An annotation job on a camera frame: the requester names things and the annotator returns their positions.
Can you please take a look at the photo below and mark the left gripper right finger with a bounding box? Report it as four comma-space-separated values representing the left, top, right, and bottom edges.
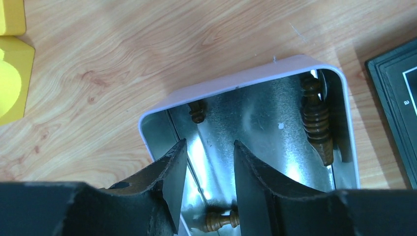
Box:
234, 140, 417, 236

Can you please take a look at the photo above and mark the dark pawn in tin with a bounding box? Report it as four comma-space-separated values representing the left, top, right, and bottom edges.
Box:
204, 210, 240, 232

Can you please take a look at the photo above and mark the dark piece in tin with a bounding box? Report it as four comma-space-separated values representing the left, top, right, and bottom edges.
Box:
301, 75, 334, 166

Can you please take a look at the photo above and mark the yellow toy saw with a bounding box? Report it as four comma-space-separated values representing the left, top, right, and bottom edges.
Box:
0, 0, 35, 125

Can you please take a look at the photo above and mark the black silver chess board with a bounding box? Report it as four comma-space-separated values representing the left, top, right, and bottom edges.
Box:
365, 38, 417, 189

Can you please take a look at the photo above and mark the tin box with dark pieces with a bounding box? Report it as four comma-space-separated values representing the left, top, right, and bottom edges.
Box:
138, 55, 360, 236

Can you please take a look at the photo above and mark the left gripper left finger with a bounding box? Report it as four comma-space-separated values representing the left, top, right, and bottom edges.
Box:
0, 139, 187, 236

